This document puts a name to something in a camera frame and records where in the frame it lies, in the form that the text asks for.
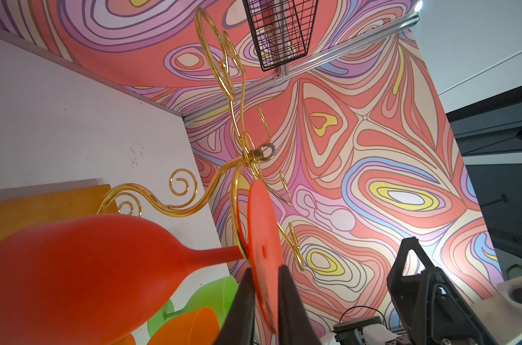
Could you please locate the black wire basket back wall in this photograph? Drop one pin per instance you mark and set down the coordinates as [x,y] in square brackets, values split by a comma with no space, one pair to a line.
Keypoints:
[281,30]

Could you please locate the green wine glass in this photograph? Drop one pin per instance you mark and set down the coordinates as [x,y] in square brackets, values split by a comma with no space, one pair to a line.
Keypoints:
[217,295]

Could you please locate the red wine glass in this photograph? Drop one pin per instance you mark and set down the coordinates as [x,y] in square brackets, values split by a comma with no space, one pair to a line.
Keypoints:
[92,280]

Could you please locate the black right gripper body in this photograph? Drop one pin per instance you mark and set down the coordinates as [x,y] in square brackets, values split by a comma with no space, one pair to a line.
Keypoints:
[440,315]

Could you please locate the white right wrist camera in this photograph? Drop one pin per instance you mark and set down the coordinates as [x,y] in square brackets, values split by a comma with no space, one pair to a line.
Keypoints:
[502,314]

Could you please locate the orange wine glass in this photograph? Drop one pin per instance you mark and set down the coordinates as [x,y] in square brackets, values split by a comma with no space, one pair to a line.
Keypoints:
[196,327]
[126,340]

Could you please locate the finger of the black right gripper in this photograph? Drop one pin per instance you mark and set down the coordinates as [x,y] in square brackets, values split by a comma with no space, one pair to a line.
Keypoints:
[404,289]

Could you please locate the orange front wine glass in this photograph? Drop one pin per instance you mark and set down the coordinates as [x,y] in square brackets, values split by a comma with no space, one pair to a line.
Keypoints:
[196,327]

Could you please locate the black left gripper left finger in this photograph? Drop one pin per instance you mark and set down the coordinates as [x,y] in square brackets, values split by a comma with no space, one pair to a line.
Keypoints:
[238,329]

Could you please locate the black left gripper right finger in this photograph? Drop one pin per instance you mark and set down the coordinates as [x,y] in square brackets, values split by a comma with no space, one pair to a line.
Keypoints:
[294,326]

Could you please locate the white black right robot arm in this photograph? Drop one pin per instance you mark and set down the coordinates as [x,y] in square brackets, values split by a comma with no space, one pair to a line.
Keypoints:
[372,330]

